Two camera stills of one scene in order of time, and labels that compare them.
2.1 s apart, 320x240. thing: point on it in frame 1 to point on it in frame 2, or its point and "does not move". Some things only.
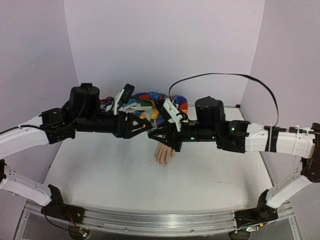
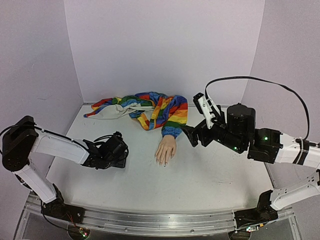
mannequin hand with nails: [163, 154] does not move
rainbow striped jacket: [145, 105] does not move
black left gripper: [123, 127] to [121, 163]
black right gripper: [176, 136] to [201, 133]
